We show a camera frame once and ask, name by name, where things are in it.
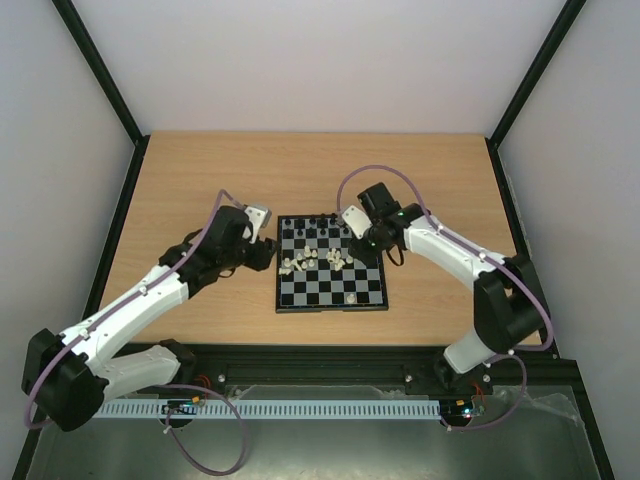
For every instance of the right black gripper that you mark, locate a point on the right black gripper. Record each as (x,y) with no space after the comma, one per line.
(365,245)

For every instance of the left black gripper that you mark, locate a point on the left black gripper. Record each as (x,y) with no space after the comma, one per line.
(264,254)

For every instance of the black silver chess board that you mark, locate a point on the black silver chess board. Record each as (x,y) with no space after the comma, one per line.
(315,271)

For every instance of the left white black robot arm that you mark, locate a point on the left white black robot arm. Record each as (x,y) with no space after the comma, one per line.
(70,375)

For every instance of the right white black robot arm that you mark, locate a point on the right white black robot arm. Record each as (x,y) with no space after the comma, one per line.
(508,302)

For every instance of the pile of white pieces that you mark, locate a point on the pile of white pieces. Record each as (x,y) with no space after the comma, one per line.
(310,258)

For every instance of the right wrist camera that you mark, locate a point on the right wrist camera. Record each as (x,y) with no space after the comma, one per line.
(357,221)

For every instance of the black aluminium rail base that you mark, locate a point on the black aluminium rail base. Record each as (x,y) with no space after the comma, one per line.
(410,369)

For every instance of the white slotted cable duct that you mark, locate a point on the white slotted cable duct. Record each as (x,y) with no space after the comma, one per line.
(158,409)

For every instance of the left black frame post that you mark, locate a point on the left black frame post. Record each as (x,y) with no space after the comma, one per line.
(90,52)

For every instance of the black frame post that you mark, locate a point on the black frame post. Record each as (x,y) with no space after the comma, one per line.
(90,52)
(550,45)

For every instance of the right black frame post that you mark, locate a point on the right black frame post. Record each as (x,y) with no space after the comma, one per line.
(550,45)

